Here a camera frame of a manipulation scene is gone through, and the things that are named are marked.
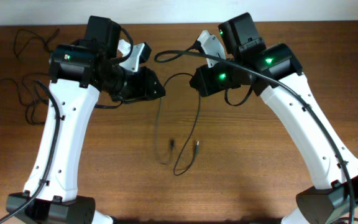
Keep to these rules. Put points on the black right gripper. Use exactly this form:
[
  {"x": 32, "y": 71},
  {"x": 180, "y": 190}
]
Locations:
[{"x": 206, "y": 88}]

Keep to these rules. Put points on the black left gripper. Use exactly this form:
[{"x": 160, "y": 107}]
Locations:
[{"x": 146, "y": 92}]

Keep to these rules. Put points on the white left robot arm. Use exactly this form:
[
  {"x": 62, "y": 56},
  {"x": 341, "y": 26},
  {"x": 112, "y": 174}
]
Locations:
[{"x": 79, "y": 73}]

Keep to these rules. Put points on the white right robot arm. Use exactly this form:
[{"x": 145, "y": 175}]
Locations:
[{"x": 275, "y": 75}]

